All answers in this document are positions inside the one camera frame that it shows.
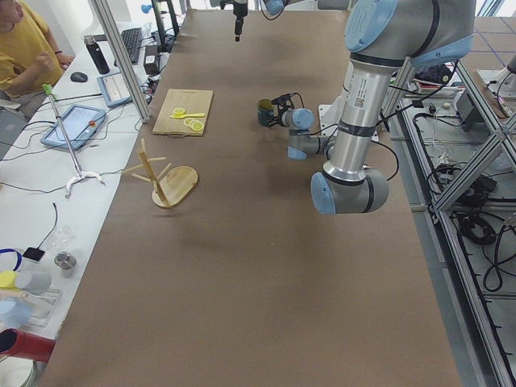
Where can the black power adapter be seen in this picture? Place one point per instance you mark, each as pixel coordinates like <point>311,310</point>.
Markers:
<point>152,56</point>

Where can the small metal cup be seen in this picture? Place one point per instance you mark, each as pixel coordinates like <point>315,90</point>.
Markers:
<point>66,262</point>

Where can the blue tablet near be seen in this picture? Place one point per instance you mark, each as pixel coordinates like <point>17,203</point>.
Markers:
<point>80,123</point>

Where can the blue tablet far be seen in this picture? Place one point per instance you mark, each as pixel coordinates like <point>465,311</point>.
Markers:
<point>114,90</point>

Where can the wooden cutting board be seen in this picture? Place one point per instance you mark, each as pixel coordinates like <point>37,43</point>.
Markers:
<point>193,100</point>

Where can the red cylinder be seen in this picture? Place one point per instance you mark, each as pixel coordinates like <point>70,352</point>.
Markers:
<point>25,345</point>

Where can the lemon slice on knife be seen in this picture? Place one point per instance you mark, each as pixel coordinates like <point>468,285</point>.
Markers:
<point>178,112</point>

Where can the wooden cup storage rack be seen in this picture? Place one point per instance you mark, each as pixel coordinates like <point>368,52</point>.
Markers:
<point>171,185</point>

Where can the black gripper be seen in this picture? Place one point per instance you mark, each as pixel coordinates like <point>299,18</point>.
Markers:
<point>279,114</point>
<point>240,10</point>

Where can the silver reacher grabber tool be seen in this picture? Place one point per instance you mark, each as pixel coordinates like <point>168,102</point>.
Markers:
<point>81,173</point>

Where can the person in yellow shirt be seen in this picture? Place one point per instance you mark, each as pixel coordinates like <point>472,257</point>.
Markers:
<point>30,56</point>

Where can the grey cylinder cup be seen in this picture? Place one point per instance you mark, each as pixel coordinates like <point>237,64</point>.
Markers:
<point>33,282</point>

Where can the aluminium frame post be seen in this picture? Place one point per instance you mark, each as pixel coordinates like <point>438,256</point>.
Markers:
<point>109,26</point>

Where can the black computer mouse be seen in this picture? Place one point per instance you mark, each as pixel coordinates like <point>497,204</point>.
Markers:
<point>79,77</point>

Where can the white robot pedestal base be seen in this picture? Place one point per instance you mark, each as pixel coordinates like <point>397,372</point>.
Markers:
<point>331,115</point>

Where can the dark teal mug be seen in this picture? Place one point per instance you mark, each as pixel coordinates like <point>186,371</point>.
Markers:
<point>265,113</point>

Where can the yellow cylinder object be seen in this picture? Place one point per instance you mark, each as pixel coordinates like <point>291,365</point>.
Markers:
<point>7,279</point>

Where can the blue tablet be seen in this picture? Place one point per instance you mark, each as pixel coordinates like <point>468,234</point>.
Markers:
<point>80,123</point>
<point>114,90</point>

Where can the yellow plastic knife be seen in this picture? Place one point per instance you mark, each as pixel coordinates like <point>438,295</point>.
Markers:
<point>192,115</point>

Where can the small black square device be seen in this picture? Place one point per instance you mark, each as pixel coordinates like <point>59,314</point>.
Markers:
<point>34,254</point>

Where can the black keyboard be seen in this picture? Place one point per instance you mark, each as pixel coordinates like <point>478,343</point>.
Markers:
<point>132,40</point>

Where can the light blue cup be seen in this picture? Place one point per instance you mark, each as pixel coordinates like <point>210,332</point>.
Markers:
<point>14,312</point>

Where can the black water bottle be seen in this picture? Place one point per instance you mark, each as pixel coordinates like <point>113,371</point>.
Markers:
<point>96,54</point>

